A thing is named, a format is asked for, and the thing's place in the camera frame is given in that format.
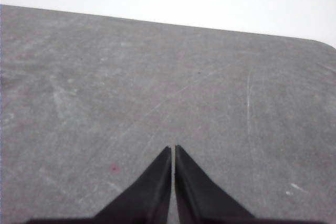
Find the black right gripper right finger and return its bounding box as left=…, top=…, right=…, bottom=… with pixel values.
left=174, top=144, right=256, bottom=224

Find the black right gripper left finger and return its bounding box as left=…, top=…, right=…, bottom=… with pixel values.
left=93, top=146, right=173, bottom=224

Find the grey table cloth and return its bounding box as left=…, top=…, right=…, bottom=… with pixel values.
left=0, top=4, right=336, bottom=224

